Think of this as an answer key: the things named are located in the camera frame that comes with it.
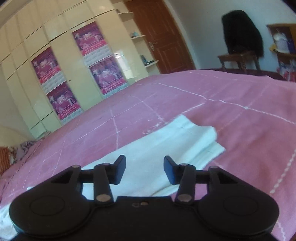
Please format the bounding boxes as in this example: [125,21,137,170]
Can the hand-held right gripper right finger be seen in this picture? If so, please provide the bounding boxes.
[163,156,241,205]

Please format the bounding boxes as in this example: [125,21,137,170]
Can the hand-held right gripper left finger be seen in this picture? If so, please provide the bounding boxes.
[50,155,126,207]

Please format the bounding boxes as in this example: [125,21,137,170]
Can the cream corner shelf unit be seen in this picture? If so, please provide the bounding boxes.
[117,10,160,69]

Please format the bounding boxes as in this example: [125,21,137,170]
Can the pink checked bedspread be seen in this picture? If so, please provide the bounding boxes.
[0,69,296,241]

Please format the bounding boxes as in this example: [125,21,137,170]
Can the lilac cloth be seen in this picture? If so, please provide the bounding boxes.
[14,140,36,163]

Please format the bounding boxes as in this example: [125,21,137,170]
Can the brown wooden door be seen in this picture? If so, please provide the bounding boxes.
[124,0,196,75]

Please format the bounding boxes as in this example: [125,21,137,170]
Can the purple wall poster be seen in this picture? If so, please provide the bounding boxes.
[31,47,64,91]
[46,82,84,121]
[72,22,114,66]
[89,56,127,95]

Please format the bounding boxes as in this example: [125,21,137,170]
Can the wooden chair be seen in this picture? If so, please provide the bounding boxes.
[217,51,262,72]

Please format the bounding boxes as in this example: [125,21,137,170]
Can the white pants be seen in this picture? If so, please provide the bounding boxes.
[0,115,226,241]

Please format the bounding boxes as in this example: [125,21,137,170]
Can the orange striped pillow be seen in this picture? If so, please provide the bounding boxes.
[0,147,12,174]

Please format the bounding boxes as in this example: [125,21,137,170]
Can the black coat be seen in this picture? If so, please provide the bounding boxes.
[221,10,264,57]

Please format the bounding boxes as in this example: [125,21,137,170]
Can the cream wardrobe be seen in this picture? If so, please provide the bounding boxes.
[0,0,149,139]

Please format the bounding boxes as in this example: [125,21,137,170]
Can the wooden cabinet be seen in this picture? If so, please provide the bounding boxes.
[266,23,296,81]

